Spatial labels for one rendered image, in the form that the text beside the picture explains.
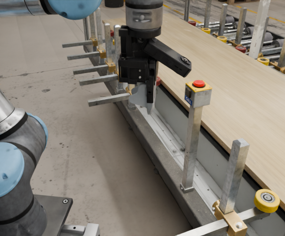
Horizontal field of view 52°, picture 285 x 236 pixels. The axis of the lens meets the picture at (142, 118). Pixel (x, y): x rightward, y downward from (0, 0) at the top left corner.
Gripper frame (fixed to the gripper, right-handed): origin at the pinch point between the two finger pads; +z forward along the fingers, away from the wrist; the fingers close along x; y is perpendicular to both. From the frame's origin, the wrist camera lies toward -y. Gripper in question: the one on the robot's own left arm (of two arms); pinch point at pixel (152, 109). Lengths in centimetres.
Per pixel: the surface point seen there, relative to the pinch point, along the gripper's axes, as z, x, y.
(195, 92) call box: 10.3, -29.0, -11.9
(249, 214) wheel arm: 47, -10, -34
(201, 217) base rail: 62, -19, -19
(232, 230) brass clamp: 46, -3, -27
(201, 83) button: 8.4, -32.6, -14.1
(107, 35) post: 29, -141, 46
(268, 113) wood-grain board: 42, -70, -52
